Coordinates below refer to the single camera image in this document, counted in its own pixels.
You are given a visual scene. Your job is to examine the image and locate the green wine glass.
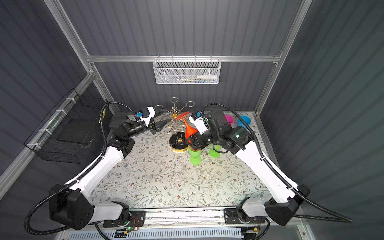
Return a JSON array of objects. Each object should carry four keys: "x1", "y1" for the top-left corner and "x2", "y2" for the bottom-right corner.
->
[
  {"x1": 209, "y1": 145, "x2": 221, "y2": 158},
  {"x1": 188, "y1": 146, "x2": 202, "y2": 165}
]

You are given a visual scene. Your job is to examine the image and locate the pink wine glass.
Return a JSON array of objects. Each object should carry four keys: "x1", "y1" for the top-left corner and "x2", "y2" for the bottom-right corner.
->
[{"x1": 225, "y1": 115, "x2": 234, "y2": 126}]

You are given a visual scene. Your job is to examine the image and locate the blue wine glass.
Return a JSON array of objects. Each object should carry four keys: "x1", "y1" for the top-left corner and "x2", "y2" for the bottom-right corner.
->
[{"x1": 237, "y1": 116, "x2": 251, "y2": 129}]

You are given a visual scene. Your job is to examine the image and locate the red wine glass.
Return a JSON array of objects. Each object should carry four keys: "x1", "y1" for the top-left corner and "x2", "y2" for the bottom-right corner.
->
[{"x1": 175, "y1": 111, "x2": 198, "y2": 144}]

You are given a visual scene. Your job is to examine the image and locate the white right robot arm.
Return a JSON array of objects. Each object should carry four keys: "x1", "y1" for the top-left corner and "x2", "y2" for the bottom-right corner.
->
[{"x1": 186, "y1": 111, "x2": 303, "y2": 226}]

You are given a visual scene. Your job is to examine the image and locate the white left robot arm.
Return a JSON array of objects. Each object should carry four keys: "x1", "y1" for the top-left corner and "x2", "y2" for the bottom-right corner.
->
[{"x1": 49, "y1": 107, "x2": 172, "y2": 230}]

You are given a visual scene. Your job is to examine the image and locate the gold wine glass rack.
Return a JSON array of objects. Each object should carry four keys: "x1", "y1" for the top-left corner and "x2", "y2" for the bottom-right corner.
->
[{"x1": 154, "y1": 97, "x2": 195, "y2": 153}]

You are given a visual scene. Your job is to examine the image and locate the white bottle in basket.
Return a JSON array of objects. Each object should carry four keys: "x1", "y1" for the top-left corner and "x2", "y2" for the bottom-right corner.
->
[{"x1": 197, "y1": 75, "x2": 219, "y2": 81}]

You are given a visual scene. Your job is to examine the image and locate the white wire mesh basket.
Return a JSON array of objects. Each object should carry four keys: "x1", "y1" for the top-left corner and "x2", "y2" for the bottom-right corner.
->
[{"x1": 153, "y1": 59, "x2": 222, "y2": 85}]

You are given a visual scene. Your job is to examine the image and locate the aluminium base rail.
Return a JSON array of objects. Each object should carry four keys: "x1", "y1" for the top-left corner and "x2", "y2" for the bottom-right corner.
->
[{"x1": 59, "y1": 205, "x2": 286, "y2": 240}]

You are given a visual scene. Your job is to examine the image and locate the black wire basket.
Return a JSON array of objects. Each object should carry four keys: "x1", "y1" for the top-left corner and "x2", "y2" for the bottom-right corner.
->
[{"x1": 25, "y1": 92, "x2": 107, "y2": 164}]

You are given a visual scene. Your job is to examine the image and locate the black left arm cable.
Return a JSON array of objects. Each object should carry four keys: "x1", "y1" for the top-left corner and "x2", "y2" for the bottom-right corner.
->
[{"x1": 23, "y1": 101, "x2": 139, "y2": 236}]

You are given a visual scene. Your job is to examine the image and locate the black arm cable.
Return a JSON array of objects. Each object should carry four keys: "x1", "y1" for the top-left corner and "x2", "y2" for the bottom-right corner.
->
[
  {"x1": 201, "y1": 103, "x2": 354, "y2": 223},
  {"x1": 23, "y1": 101, "x2": 139, "y2": 236}
]

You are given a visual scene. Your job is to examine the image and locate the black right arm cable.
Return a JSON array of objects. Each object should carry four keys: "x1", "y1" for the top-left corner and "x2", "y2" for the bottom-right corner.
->
[{"x1": 201, "y1": 103, "x2": 354, "y2": 223}]

